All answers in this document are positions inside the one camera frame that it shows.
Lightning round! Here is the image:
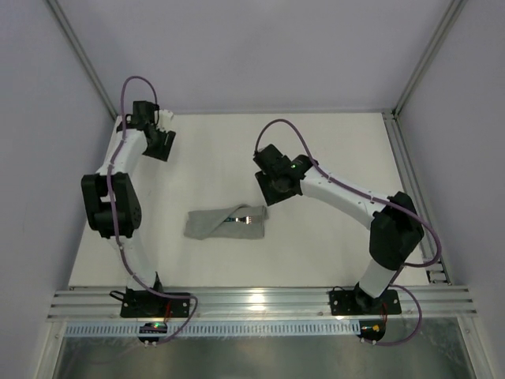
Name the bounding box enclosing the fork with green handle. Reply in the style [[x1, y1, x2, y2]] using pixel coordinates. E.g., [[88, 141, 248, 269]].
[[224, 216, 255, 224]]

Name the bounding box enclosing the grey cloth napkin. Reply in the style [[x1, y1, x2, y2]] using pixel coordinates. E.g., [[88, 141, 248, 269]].
[[184, 204, 269, 241]]

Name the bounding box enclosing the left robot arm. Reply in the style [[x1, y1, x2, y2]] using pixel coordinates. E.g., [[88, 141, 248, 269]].
[[80, 100, 176, 298]]

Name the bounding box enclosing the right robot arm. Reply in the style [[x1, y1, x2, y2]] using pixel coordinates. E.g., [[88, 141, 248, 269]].
[[253, 144, 425, 314]]

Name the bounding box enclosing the right controller board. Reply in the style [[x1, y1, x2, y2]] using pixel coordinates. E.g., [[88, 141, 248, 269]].
[[357, 320, 387, 344]]

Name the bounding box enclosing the controller board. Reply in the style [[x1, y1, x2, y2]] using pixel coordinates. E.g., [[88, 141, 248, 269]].
[[137, 321, 168, 347], [357, 320, 387, 344]]

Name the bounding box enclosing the left controller board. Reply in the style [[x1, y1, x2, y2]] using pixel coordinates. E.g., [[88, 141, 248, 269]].
[[137, 321, 168, 347]]

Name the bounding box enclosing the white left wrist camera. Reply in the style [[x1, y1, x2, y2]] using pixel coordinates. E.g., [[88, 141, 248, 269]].
[[156, 110, 174, 132]]

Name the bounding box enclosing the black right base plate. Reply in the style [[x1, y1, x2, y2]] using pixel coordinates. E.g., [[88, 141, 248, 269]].
[[328, 285, 402, 316]]

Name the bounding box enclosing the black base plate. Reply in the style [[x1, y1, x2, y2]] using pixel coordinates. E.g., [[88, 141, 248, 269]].
[[328, 285, 402, 316], [120, 289, 190, 318]]

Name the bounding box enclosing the slotted grey cable duct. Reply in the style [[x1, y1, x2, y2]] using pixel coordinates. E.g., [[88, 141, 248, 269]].
[[64, 319, 359, 338]]

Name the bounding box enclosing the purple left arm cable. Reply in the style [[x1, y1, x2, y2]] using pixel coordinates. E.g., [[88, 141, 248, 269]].
[[106, 76, 198, 347]]

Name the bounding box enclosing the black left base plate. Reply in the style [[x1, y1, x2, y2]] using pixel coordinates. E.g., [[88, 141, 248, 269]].
[[120, 289, 190, 318]]

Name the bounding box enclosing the aluminium right side rail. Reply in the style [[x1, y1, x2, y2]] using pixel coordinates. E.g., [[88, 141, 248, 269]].
[[382, 111, 452, 285]]

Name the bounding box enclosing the aluminium rail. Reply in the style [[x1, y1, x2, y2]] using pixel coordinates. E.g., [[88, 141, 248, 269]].
[[47, 286, 477, 321], [382, 111, 452, 285]]

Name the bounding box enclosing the left corner frame post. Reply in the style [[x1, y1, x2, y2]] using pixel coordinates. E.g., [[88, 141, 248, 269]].
[[43, 0, 118, 119]]

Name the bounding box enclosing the corner frame post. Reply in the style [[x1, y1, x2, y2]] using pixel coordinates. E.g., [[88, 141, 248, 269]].
[[43, 0, 118, 119], [392, 0, 467, 117]]

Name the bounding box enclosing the aluminium front rail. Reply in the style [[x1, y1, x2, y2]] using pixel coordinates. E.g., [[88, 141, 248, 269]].
[[47, 286, 477, 321]]

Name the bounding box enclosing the right corner frame post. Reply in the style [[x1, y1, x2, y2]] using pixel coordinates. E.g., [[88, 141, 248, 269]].
[[392, 0, 467, 117]]

